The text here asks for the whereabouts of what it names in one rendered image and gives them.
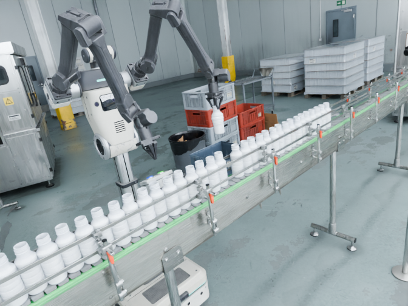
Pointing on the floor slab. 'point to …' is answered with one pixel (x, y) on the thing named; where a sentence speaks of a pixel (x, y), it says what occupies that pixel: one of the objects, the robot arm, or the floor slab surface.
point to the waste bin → (186, 147)
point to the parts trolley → (254, 88)
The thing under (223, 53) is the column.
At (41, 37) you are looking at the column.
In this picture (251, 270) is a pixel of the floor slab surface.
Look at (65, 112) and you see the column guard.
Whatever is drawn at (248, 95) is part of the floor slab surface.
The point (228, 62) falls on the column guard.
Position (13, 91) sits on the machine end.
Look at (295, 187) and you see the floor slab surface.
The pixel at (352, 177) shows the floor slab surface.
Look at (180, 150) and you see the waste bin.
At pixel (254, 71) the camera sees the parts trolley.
